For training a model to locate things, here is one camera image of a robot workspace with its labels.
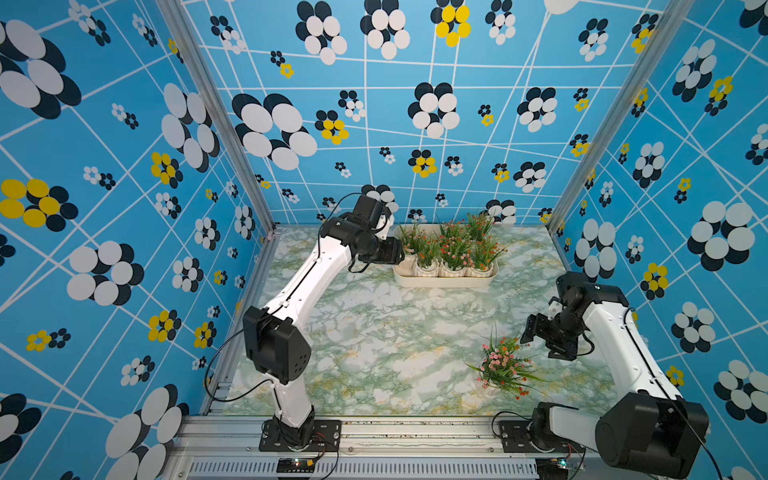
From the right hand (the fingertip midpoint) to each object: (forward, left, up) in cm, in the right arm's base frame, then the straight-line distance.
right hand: (540, 345), depth 77 cm
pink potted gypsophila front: (+35, +33, +3) cm, 48 cm away
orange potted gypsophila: (+26, +10, +2) cm, 28 cm away
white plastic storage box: (+26, +21, -6) cm, 34 cm away
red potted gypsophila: (+28, +28, +3) cm, 39 cm away
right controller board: (-25, +1, -11) cm, 28 cm away
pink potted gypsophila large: (-6, +12, +4) cm, 14 cm away
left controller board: (-25, +62, -13) cm, 69 cm away
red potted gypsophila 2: (+28, +20, +5) cm, 35 cm away
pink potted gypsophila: (+39, +18, +3) cm, 43 cm away
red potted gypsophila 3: (+41, +10, +2) cm, 42 cm away
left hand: (+20, +37, +13) cm, 44 cm away
